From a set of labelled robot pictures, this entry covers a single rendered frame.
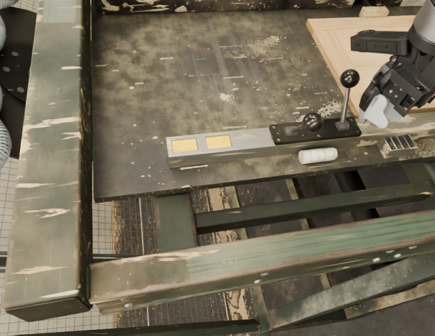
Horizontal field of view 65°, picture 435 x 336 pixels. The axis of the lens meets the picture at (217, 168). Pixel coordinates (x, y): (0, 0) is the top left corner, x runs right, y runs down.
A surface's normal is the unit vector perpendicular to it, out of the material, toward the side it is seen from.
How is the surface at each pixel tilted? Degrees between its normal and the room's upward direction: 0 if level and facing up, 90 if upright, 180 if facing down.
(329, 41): 60
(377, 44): 37
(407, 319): 0
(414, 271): 0
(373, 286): 0
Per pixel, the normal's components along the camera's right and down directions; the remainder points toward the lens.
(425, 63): -0.85, 0.39
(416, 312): -0.79, -0.18
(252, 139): 0.10, -0.54
